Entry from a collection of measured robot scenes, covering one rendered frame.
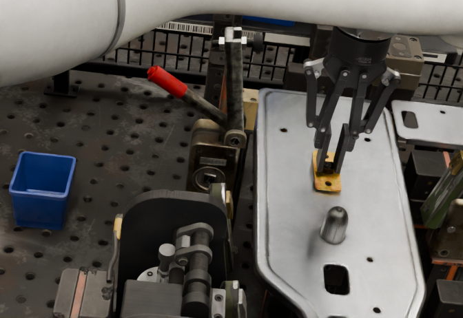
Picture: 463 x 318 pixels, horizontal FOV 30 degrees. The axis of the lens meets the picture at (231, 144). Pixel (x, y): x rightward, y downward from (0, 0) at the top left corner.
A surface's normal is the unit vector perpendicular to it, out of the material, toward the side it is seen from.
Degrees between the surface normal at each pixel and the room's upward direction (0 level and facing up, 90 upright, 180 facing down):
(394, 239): 0
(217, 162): 90
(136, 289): 0
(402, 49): 0
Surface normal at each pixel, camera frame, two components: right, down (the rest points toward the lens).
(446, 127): 0.13, -0.76
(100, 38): 0.74, 0.60
